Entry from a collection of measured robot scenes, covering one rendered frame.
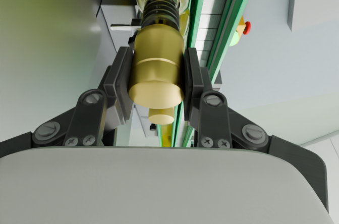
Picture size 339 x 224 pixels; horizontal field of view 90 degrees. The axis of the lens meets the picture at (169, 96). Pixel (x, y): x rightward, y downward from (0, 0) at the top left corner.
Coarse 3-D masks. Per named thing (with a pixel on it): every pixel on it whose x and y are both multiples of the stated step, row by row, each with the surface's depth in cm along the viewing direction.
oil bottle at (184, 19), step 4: (188, 12) 20; (180, 16) 19; (184, 16) 19; (188, 16) 19; (180, 20) 19; (184, 20) 19; (188, 20) 19; (180, 24) 19; (184, 24) 19; (188, 24) 19; (180, 28) 19; (184, 28) 19; (188, 28) 20; (180, 32) 19; (184, 32) 19; (184, 36) 20; (184, 40) 20
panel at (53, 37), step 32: (0, 0) 13; (32, 0) 16; (64, 0) 20; (0, 32) 13; (32, 32) 16; (64, 32) 20; (96, 32) 30; (0, 64) 13; (32, 64) 16; (64, 64) 21; (0, 96) 13; (32, 96) 16; (64, 96) 21; (0, 128) 13; (32, 128) 16
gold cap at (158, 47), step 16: (144, 32) 11; (160, 32) 10; (176, 32) 11; (144, 48) 10; (160, 48) 10; (176, 48) 10; (144, 64) 9; (160, 64) 9; (176, 64) 10; (144, 80) 9; (160, 80) 9; (176, 80) 9; (144, 96) 10; (160, 96) 10; (176, 96) 10
